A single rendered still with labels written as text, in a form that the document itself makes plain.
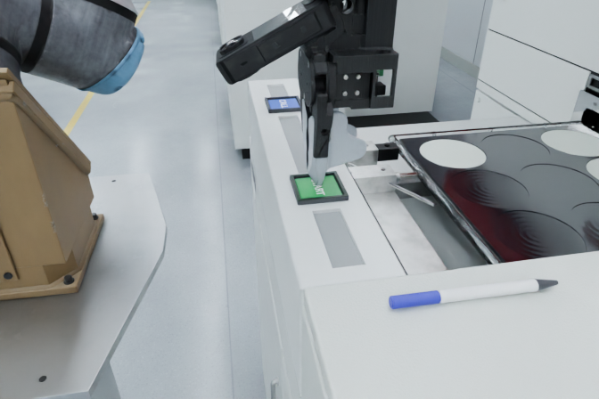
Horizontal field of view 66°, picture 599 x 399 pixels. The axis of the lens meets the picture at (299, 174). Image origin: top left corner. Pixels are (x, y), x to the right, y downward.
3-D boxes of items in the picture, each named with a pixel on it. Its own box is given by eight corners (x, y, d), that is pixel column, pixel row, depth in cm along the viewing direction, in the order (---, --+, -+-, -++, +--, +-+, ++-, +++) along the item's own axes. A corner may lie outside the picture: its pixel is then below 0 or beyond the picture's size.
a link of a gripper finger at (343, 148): (366, 194, 49) (373, 113, 44) (312, 199, 48) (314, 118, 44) (358, 179, 52) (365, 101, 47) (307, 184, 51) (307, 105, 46)
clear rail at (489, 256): (394, 140, 79) (395, 133, 78) (523, 297, 47) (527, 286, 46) (386, 141, 79) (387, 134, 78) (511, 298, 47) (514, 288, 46)
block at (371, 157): (371, 155, 76) (372, 139, 74) (377, 165, 73) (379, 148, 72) (324, 159, 75) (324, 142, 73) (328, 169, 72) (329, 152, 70)
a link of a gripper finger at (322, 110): (332, 164, 45) (335, 76, 40) (315, 165, 45) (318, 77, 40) (321, 142, 49) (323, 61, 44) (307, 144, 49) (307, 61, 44)
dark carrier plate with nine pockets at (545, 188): (580, 126, 83) (581, 124, 82) (788, 245, 53) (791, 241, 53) (398, 142, 77) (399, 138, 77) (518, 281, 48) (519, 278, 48)
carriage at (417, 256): (367, 168, 78) (369, 153, 77) (476, 338, 47) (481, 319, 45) (322, 173, 77) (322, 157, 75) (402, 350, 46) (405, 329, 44)
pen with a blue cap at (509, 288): (554, 273, 37) (389, 293, 35) (562, 281, 36) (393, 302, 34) (551, 282, 38) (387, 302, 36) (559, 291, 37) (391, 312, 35)
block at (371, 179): (387, 179, 69) (389, 162, 68) (395, 191, 66) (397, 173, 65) (335, 184, 68) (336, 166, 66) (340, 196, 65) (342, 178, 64)
